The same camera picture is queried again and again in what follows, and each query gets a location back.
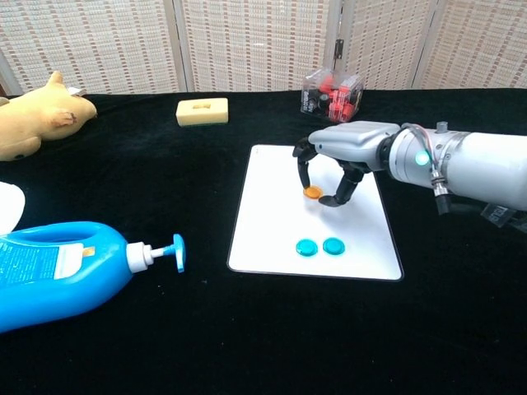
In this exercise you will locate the woven folding screen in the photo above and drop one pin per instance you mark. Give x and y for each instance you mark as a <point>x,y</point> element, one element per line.
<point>255,45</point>

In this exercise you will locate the tan plush animal toy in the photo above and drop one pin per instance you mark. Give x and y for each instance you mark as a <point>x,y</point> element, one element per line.
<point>37,119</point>

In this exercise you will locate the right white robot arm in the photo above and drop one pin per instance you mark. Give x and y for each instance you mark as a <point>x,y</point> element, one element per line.
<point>473,164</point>

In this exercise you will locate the black tablecloth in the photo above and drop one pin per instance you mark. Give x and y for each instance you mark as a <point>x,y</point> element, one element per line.
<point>164,349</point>

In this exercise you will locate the white round plate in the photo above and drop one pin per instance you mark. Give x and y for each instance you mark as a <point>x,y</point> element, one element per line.
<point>10,205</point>

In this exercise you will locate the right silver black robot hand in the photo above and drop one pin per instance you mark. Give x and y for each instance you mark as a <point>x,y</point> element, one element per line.
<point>354,142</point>

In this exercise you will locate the yellow sponge block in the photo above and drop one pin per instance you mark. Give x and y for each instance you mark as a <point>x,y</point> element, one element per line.
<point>201,113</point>

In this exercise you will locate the clear box with red pieces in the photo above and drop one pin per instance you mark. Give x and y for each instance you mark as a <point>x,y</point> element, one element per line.
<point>333,98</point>

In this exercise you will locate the white rectangular board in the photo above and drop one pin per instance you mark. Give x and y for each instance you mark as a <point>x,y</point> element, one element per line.
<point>350,230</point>

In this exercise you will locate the blue pump bottle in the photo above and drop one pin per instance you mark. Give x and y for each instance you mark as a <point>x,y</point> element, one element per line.
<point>62,271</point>

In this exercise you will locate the orange button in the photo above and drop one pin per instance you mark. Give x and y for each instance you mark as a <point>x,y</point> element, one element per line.
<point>312,192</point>

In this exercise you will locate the teal button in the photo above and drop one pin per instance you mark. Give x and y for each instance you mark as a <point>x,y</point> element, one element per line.
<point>334,246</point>
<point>306,248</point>

